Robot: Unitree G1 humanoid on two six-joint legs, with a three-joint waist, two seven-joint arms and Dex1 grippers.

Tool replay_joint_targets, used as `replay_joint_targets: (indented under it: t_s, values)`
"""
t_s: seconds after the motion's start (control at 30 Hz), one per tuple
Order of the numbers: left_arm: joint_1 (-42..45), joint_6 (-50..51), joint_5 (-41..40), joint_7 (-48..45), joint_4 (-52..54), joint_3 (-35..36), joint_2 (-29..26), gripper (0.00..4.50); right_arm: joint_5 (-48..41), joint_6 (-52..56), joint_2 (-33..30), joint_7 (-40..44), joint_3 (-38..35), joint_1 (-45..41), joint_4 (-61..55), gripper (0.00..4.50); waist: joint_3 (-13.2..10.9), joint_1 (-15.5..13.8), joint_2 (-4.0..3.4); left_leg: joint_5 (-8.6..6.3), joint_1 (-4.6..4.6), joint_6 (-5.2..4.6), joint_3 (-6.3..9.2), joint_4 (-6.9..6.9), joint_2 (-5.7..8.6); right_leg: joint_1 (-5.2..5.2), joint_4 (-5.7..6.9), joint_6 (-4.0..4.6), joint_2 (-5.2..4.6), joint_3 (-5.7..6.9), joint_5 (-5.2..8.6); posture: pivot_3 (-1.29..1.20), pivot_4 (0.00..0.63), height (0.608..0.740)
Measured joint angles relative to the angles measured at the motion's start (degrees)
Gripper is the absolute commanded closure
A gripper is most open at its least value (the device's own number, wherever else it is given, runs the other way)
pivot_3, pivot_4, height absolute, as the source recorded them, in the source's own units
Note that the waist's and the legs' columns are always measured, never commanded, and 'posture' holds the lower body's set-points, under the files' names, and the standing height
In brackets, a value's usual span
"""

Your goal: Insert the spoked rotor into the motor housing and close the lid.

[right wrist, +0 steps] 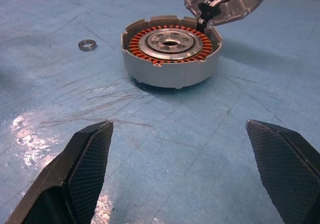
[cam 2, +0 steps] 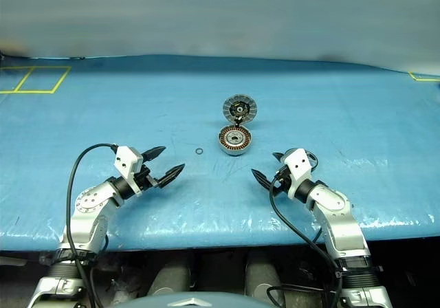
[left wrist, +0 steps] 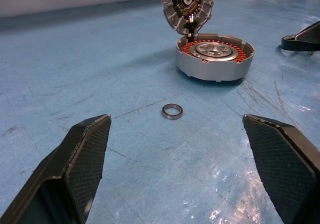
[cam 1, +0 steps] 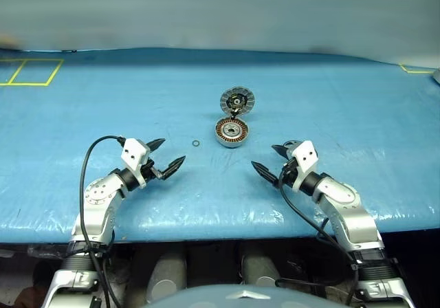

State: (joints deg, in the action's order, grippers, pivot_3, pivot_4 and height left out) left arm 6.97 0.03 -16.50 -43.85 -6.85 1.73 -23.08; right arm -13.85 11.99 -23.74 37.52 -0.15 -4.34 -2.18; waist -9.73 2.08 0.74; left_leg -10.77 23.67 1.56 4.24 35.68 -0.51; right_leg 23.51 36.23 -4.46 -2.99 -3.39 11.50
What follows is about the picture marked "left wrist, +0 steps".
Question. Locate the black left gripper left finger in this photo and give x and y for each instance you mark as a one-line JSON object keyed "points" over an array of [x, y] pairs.
{"points": [[75, 164]]}

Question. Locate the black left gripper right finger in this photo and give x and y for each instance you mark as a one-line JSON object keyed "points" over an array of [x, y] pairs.
{"points": [[282, 164]]}

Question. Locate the silver motor base copper windings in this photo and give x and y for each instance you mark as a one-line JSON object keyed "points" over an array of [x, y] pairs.
{"points": [[212, 70]]}

